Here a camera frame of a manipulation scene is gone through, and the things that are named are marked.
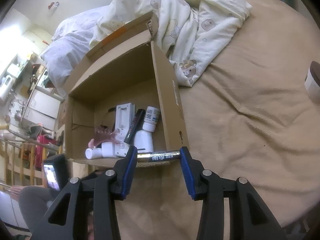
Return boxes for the beige bed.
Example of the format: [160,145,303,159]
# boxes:
[110,0,320,240]

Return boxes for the white remote device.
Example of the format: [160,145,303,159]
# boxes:
[114,102,136,158]

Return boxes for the white kitchen cabinets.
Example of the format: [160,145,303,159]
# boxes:
[21,87,62,125]

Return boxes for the white toaster oven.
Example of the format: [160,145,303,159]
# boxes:
[0,76,14,98]

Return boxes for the black marker pen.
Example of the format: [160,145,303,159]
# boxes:
[124,109,146,145]

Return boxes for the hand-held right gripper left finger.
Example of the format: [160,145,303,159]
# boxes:
[32,145,138,240]

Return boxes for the pink hair claw clip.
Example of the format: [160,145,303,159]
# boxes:
[94,126,120,147]

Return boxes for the cream bear print blanket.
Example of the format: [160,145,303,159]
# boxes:
[89,0,253,87]

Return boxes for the white rice cooker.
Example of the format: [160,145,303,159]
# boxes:
[7,64,19,77]

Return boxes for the yellow wooden chair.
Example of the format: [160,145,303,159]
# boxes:
[0,140,48,188]

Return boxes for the white tube red label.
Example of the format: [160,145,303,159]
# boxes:
[85,147,103,159]

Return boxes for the pale blue duvet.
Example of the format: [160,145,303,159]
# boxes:
[40,6,113,90]

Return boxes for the white bottle blue label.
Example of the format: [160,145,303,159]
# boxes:
[142,106,161,132]

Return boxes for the person's grey trouser leg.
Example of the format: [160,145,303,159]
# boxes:
[19,186,63,235]

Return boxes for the white jar brown lid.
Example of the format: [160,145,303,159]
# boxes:
[304,61,320,100]

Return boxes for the silver blue battery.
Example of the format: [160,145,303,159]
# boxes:
[136,149,181,164]

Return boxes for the red bag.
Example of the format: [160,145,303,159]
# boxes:
[35,135,54,170]

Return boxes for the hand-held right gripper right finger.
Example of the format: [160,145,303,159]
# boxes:
[179,146,288,240]

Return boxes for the cardboard box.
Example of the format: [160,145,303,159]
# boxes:
[61,10,189,168]

